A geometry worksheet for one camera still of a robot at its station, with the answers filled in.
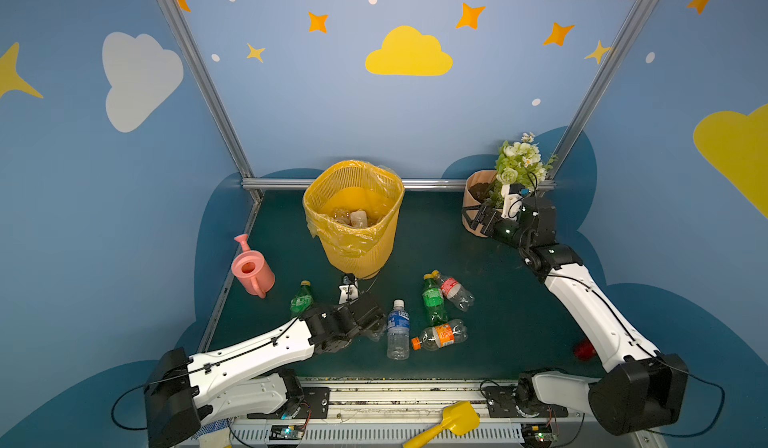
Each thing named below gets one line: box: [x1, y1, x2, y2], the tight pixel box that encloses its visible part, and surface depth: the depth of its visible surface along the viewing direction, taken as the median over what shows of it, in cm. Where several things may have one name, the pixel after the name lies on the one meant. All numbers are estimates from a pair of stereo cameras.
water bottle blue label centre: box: [387, 299, 411, 361], surface depth 84 cm
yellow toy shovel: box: [402, 401, 481, 448], surface depth 73 cm
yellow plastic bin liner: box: [303, 160, 405, 277], surface depth 90 cm
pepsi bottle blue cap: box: [367, 321, 387, 342], surface depth 83 cm
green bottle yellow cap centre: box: [422, 270, 448, 326], surface depth 90 cm
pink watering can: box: [231, 234, 276, 299], surface depth 88 cm
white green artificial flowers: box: [488, 132, 558, 209], surface depth 94 cm
